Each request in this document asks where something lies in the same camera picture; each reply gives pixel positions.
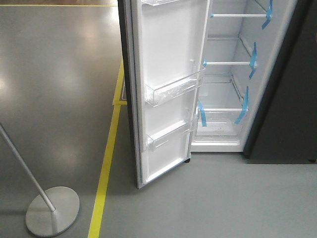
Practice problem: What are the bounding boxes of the blue tape middle right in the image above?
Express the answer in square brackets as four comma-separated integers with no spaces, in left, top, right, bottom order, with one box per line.
[249,42,258,80]

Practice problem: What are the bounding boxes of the clear middle door bin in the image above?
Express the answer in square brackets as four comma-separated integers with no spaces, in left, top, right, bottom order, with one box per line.
[144,61,207,107]

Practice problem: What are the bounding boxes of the dark closed fridge door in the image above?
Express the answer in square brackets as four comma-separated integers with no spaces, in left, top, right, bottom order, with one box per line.
[243,0,317,164]

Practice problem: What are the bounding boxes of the blue tape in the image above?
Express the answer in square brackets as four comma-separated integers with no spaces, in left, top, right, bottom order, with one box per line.
[249,42,258,80]
[198,99,207,127]
[262,0,273,30]
[235,86,249,124]

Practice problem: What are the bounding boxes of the clear crisper drawer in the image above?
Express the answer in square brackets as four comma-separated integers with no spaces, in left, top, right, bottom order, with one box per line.
[195,109,243,141]

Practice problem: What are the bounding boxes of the clear door bin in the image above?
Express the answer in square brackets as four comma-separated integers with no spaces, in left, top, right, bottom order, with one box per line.
[141,0,178,6]
[144,61,207,107]
[147,113,198,151]

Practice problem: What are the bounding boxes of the open fridge door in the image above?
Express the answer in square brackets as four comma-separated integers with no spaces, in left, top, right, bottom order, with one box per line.
[118,0,210,188]

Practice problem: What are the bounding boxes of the blue tape upper right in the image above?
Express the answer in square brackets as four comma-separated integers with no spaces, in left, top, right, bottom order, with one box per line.
[262,0,273,30]

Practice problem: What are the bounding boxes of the blue tape lower left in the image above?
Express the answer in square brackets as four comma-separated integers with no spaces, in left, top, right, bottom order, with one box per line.
[198,99,207,127]

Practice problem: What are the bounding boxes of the blue tape lower right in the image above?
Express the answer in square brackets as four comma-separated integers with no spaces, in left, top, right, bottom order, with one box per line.
[235,86,249,124]

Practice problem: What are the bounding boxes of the clear lower door bin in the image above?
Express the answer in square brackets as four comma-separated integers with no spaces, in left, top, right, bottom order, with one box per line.
[147,113,198,151]

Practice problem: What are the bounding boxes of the grey lamp stand base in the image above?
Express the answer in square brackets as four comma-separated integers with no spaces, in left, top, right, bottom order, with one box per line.
[0,125,80,238]

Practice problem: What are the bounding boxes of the clear upper door bin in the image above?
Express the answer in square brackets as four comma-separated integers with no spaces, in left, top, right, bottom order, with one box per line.
[141,0,178,6]

